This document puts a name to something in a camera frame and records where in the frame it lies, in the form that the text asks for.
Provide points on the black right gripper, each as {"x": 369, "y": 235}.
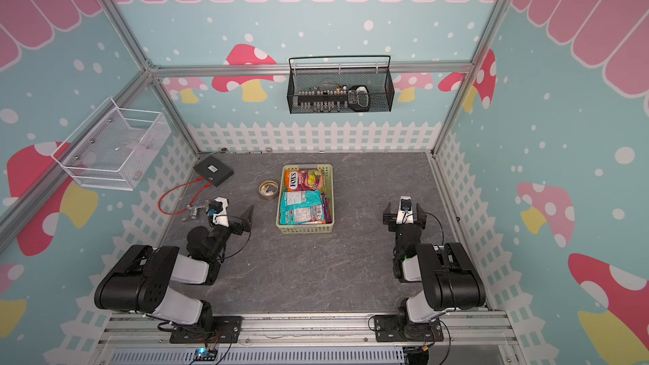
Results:
{"x": 391, "y": 217}

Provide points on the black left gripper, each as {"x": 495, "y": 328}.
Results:
{"x": 246, "y": 222}

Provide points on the teal candy bag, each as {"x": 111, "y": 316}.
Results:
{"x": 302, "y": 207}

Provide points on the yellow Fox's fruits bag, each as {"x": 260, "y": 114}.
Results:
{"x": 304, "y": 180}

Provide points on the purple candy bag back side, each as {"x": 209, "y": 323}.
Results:
{"x": 326, "y": 204}

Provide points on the green plastic basket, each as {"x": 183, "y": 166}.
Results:
{"x": 327, "y": 169}

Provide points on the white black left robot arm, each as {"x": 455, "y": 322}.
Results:
{"x": 140, "y": 281}

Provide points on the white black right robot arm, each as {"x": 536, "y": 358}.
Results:
{"x": 447, "y": 275}

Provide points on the brown tape roll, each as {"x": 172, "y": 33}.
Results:
{"x": 269, "y": 190}

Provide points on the metal clamp fitting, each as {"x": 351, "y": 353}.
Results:
{"x": 196, "y": 211}

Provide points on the black network box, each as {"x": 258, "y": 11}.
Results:
{"x": 214, "y": 171}

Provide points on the green lit circuit board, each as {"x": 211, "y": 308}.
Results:
{"x": 202, "y": 355}

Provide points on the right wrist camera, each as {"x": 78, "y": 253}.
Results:
{"x": 405, "y": 211}

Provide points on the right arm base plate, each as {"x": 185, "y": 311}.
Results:
{"x": 392, "y": 328}

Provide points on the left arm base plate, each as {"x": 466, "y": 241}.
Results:
{"x": 218, "y": 329}

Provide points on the white wire wall basket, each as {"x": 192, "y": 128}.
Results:
{"x": 113, "y": 148}

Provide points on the aluminium front rail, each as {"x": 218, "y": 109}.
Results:
{"x": 473, "y": 328}

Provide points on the black wire wall basket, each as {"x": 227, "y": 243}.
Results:
{"x": 340, "y": 84}

